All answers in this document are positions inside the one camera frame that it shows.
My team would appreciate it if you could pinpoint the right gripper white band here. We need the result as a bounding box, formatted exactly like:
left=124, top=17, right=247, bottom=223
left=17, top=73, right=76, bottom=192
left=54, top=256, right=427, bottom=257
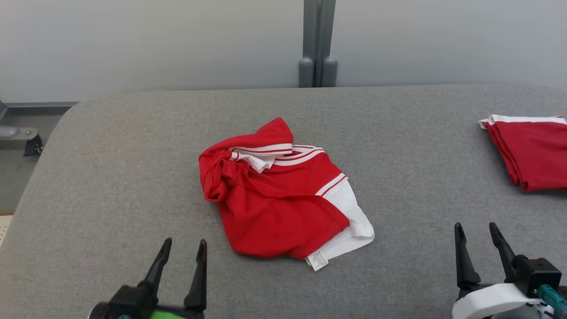
left=451, top=222, right=555, bottom=319

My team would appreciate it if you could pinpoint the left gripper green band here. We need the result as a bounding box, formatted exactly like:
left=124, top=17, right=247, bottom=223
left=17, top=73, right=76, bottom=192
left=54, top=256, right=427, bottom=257
left=143, top=237, right=208, bottom=319

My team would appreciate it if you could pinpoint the plain red garment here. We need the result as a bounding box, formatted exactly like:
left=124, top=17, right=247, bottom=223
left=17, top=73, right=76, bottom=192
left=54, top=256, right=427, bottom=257
left=478, top=114, right=567, bottom=193

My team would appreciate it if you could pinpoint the red garment with white stripes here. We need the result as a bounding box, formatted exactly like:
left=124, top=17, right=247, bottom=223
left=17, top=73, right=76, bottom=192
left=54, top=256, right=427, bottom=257
left=198, top=117, right=376, bottom=272

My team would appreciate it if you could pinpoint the grey metal leg with caster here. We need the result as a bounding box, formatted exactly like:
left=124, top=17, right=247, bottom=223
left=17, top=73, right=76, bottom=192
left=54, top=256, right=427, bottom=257
left=0, top=100, right=44, bottom=157

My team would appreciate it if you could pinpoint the teal right cable connector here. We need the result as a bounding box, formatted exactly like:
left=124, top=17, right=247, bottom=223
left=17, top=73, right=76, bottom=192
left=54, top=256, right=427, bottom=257
left=537, top=284, right=567, bottom=319

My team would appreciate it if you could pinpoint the grey partition post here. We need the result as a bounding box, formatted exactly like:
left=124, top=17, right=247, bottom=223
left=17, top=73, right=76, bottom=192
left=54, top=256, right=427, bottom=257
left=298, top=0, right=338, bottom=88

